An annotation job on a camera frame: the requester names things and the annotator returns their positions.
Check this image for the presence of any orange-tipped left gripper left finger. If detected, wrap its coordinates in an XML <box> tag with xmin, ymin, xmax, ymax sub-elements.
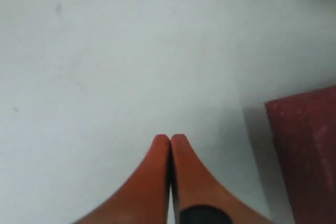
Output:
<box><xmin>76</xmin><ymin>134</ymin><xmax>171</xmax><ymax>224</ymax></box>

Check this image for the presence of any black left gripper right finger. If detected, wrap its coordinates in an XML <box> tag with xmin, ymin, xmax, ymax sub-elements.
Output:
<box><xmin>171</xmin><ymin>134</ymin><xmax>271</xmax><ymax>224</ymax></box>

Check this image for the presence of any small top red brick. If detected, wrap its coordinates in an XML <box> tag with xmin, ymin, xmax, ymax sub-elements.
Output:
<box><xmin>265</xmin><ymin>86</ymin><xmax>335</xmax><ymax>223</ymax></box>

